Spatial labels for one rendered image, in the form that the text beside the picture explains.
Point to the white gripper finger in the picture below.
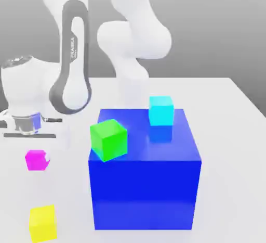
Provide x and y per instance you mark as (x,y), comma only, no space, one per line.
(47,157)

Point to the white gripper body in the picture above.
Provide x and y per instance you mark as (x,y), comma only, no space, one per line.
(31,141)

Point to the small magenta cube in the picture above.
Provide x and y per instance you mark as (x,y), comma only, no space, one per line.
(35,160)

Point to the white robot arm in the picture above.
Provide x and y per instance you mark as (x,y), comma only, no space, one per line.
(135,34)

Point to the small green cube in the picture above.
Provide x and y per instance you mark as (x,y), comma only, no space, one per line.
(110,141)

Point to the small yellow cube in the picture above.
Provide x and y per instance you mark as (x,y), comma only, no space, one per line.
(42,223)

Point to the small cyan cube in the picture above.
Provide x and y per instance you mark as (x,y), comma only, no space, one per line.
(161,111)

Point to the large blue box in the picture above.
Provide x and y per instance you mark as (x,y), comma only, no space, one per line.
(145,184)

